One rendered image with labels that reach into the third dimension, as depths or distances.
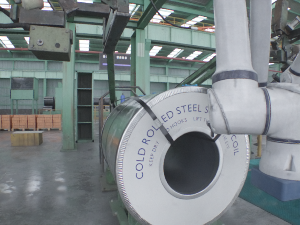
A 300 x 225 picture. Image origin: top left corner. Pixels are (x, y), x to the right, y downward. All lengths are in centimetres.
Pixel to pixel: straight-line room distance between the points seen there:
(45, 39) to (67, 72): 500
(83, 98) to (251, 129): 727
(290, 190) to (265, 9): 67
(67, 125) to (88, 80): 242
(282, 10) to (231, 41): 163
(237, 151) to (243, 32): 127
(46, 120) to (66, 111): 599
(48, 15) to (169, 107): 94
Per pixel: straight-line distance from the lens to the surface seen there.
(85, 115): 759
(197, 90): 154
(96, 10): 115
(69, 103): 592
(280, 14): 228
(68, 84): 596
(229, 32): 72
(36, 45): 103
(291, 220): 265
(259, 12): 94
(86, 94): 769
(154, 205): 156
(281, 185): 65
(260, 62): 95
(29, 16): 112
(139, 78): 619
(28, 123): 1216
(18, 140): 731
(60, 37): 103
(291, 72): 137
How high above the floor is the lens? 120
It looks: 1 degrees down
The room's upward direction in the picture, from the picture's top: straight up
